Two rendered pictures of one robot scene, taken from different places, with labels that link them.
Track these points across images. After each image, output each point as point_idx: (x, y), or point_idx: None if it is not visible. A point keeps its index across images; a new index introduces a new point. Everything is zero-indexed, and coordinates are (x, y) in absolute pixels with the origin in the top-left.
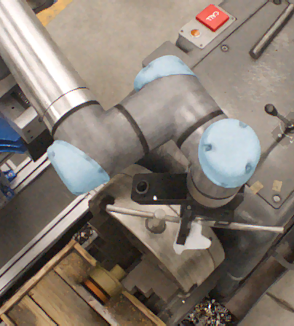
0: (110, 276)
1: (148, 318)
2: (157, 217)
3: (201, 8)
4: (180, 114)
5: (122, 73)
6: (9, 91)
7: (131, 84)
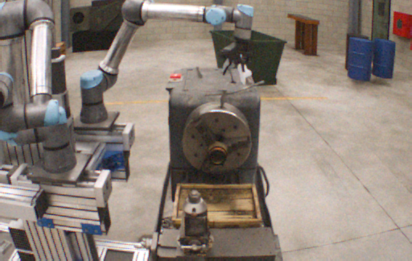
0: (219, 142)
1: (240, 189)
2: (224, 89)
3: (117, 187)
4: (228, 8)
5: None
6: (113, 122)
7: (110, 225)
